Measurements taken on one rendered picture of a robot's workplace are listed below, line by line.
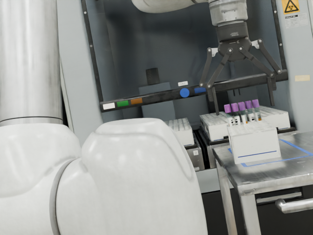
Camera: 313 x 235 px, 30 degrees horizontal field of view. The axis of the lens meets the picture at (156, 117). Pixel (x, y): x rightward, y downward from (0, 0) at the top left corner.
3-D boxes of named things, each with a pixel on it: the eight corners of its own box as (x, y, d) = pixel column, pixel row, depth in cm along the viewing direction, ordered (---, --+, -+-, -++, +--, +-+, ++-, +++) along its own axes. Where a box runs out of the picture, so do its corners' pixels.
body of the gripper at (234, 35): (213, 25, 140) (220, 64, 140) (248, 19, 139) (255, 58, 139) (213, 28, 147) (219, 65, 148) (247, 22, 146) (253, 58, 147)
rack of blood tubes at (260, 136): (230, 147, 156) (226, 124, 156) (267, 141, 155) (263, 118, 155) (234, 164, 126) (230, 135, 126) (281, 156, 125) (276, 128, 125)
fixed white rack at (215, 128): (206, 136, 213) (203, 120, 213) (233, 132, 213) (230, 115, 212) (211, 145, 183) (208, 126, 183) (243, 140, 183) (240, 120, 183)
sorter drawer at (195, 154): (164, 151, 249) (160, 131, 249) (196, 146, 249) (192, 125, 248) (161, 179, 176) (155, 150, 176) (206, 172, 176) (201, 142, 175)
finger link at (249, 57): (235, 50, 145) (239, 45, 145) (271, 78, 145) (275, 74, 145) (236, 49, 141) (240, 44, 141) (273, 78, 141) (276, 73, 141)
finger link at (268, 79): (266, 77, 145) (268, 77, 144) (270, 105, 145) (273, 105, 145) (267, 77, 142) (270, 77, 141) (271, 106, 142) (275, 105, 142)
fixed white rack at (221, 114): (201, 129, 245) (199, 115, 244) (225, 125, 244) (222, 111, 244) (206, 136, 215) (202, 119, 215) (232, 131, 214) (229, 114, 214)
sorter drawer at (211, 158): (199, 145, 249) (195, 124, 248) (231, 140, 248) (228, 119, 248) (211, 171, 176) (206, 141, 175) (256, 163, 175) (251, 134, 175)
